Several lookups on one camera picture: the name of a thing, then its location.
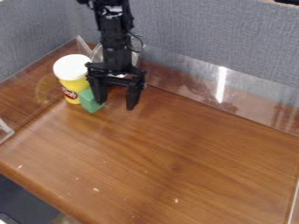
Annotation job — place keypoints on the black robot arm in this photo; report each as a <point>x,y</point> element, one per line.
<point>116,21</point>

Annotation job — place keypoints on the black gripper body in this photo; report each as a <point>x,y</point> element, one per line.
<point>101,77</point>

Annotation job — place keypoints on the green block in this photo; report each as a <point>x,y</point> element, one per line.
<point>89,102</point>

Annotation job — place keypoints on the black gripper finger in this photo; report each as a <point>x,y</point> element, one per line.
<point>133,97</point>
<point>99,88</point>

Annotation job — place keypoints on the clear acrylic barrier panel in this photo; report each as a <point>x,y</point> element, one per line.
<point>264,101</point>

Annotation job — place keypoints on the yellow play-doh can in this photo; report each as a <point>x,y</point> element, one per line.
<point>70,71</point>

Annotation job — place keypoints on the silver metal pot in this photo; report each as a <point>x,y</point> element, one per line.
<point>134,54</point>

